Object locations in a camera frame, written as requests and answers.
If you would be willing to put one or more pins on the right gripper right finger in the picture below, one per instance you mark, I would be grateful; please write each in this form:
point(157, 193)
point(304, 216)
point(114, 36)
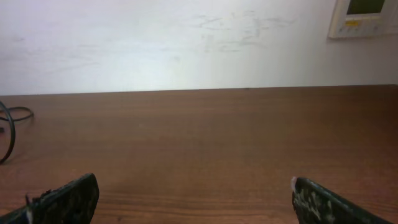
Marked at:
point(315, 204)

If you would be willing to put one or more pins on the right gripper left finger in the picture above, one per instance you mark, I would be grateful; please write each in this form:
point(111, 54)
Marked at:
point(73, 203)

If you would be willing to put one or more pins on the white wall control panel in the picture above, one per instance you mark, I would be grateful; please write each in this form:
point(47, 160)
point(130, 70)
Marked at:
point(363, 18)

